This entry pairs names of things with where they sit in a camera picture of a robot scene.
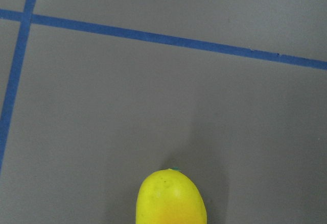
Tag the yellow mango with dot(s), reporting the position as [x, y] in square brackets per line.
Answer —
[169, 196]

